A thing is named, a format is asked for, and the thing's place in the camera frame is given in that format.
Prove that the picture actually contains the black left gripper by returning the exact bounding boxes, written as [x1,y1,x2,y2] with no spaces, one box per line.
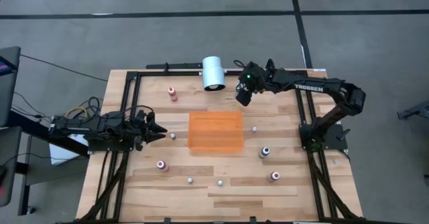
[125,109,168,151]

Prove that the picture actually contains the yellow cable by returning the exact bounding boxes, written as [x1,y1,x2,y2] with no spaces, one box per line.
[65,105,90,118]

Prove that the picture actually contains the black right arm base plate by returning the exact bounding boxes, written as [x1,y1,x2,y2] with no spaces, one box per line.
[299,123,349,152]

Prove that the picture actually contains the dark grey chair base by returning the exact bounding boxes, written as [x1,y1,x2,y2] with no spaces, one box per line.
[397,99,429,121]

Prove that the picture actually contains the white cylindrical lamp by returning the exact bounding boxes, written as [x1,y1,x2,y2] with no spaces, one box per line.
[199,56,227,92]

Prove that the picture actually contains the translucent orange tray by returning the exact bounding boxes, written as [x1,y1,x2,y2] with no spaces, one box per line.
[187,111,245,152]

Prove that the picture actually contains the black side desk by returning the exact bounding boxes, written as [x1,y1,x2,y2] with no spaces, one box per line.
[6,111,90,158]

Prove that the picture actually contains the black mounting bar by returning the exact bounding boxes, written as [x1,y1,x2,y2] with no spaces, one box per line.
[145,62,204,70]

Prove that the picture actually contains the black floor cable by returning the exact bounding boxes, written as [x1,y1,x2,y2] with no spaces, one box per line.
[19,54,109,82]

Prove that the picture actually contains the white box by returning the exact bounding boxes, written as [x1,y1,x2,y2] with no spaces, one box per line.
[49,133,90,166]

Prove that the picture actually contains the dark grey monitor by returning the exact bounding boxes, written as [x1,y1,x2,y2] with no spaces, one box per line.
[0,46,21,127]

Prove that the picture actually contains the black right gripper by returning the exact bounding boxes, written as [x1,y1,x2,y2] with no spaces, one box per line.
[235,61,269,107]

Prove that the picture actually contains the orange cap food coloring bottle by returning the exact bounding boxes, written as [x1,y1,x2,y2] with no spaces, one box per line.
[167,86,179,103]

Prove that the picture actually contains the black aluminium table frame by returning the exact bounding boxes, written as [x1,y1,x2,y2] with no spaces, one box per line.
[78,68,363,224]

